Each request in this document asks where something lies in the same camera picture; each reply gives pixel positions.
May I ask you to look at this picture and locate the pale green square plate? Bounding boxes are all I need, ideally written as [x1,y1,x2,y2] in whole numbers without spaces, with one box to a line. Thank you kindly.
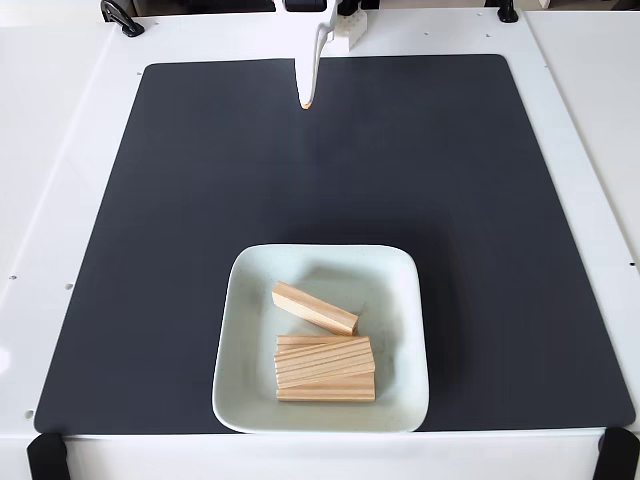
[211,243,431,435]

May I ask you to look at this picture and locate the black corner bracket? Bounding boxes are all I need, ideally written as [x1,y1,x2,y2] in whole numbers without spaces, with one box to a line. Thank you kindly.
[594,426,640,480]
[25,432,69,480]

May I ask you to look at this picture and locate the black table mat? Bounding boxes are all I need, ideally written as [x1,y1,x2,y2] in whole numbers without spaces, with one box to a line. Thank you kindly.
[33,53,636,435]

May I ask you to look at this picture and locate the wooden block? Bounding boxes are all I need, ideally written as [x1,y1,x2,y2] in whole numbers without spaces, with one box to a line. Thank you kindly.
[275,371,377,404]
[276,335,372,351]
[271,280,361,336]
[273,336,376,391]

